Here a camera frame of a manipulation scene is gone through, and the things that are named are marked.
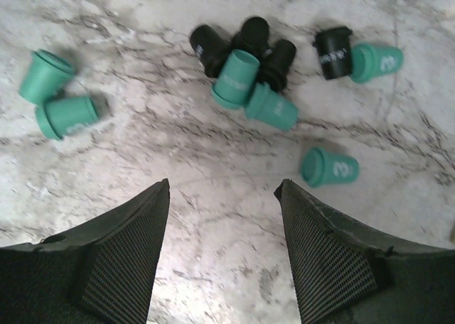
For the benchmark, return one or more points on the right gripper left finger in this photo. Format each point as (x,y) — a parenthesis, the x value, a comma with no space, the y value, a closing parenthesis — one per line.
(101,271)

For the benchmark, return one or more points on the teal capsule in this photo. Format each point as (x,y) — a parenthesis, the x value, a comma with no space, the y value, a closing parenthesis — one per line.
(64,117)
(265,105)
(232,88)
(321,167)
(47,74)
(371,61)

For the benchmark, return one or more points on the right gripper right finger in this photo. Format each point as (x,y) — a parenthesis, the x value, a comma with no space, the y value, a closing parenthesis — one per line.
(347,272)

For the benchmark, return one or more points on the black capsule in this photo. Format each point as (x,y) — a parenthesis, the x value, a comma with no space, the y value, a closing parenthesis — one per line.
(334,52)
(210,48)
(253,37)
(276,66)

